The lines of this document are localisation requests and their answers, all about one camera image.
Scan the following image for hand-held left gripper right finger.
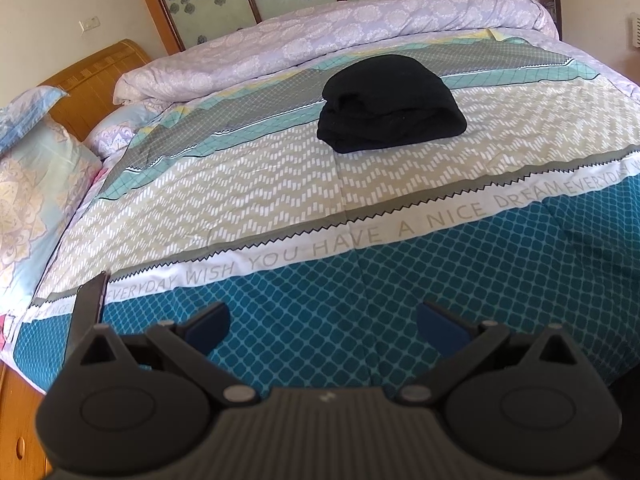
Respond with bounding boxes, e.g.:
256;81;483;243
399;301;577;407

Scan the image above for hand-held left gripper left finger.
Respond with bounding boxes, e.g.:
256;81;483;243
79;301;262;407

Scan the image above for black pants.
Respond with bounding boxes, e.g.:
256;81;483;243
316;53;469;155

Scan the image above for patterned teal grey bed sheet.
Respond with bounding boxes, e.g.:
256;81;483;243
10;27;640;411

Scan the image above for dark flat strip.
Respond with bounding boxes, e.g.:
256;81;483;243
70;270;110;362

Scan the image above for pink cloth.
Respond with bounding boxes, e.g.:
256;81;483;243
0;312;19;357

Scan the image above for small lilac blue pillow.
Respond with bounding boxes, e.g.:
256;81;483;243
89;104;162;162

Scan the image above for large pastel patterned pillow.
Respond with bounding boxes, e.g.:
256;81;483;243
0;85;104;311

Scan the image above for wooden bed headboard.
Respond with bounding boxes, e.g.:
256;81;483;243
37;38;154;142

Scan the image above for lilac floral quilt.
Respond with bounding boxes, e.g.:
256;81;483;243
112;0;559;111

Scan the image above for wooden bed frame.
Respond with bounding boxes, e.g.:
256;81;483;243
0;359;54;480

